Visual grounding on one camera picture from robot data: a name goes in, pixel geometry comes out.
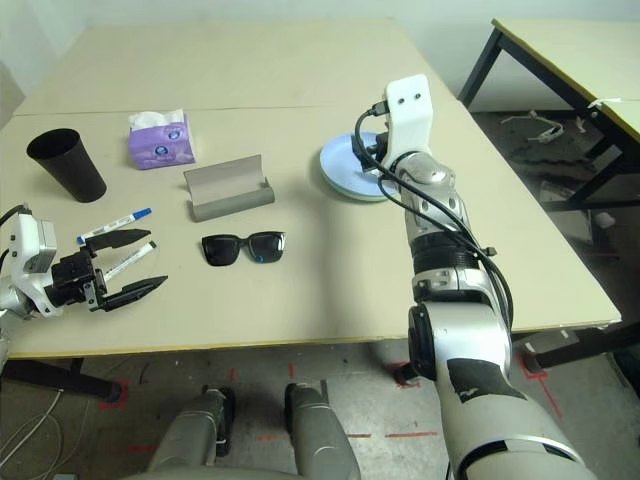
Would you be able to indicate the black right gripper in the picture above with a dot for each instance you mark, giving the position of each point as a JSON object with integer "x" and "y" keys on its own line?
{"x": 382, "y": 150}

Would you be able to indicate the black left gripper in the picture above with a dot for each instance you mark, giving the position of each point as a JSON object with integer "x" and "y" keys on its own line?
{"x": 72, "y": 277}

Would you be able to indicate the white marker black cap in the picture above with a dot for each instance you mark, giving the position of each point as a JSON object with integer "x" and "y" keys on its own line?
{"x": 132, "y": 257}

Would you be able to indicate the blue plastic plate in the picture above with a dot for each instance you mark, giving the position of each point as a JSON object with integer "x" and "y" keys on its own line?
{"x": 340, "y": 160}

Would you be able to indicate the black sunglasses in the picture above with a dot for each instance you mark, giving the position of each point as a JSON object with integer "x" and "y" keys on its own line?
{"x": 222, "y": 250}

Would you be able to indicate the grey glasses case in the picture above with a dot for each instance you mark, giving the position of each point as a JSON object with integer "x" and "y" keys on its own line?
{"x": 225, "y": 185}

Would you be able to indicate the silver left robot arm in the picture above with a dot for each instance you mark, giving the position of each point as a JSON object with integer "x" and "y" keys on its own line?
{"x": 10, "y": 300}

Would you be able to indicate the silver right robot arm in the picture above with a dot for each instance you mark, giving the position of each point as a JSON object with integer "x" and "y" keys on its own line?
{"x": 470, "y": 325}

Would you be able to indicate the white marker blue cap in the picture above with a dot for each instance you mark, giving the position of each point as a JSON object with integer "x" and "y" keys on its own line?
{"x": 120, "y": 220}

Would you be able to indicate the black plastic cup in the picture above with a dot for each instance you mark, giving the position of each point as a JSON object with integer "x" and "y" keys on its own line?
{"x": 65, "y": 165}

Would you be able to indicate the purple tissue pack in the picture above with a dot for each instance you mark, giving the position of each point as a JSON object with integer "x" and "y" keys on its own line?
{"x": 160, "y": 145}

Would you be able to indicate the black metal table foot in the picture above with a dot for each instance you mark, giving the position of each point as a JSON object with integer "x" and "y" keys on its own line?
{"x": 407, "y": 374}
{"x": 585, "y": 347}
{"x": 65, "y": 380}

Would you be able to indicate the white floor debris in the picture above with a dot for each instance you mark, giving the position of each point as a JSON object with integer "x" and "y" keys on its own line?
{"x": 545, "y": 134}

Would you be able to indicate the grey left robot leg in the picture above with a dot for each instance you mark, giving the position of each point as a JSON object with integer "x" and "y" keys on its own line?
{"x": 195, "y": 430}

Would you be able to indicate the grey robot leg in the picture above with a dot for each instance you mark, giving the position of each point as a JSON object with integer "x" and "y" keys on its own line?
{"x": 320, "y": 435}
{"x": 195, "y": 430}

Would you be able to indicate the small white floor object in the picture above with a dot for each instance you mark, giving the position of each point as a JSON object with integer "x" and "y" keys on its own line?
{"x": 606, "y": 220}

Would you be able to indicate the grey right robot leg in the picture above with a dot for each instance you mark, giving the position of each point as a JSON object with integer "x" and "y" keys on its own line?
{"x": 320, "y": 435}

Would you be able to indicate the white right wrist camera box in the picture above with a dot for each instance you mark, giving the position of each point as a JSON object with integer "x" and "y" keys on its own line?
{"x": 410, "y": 110}

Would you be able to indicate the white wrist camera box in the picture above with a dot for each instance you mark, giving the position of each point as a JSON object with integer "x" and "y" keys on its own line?
{"x": 30, "y": 240}
{"x": 410, "y": 110}

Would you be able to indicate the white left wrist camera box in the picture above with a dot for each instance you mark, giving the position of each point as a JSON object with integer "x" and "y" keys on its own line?
{"x": 30, "y": 240}

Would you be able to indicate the table with black metal frame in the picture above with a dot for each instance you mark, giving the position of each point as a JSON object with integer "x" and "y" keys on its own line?
{"x": 550, "y": 55}

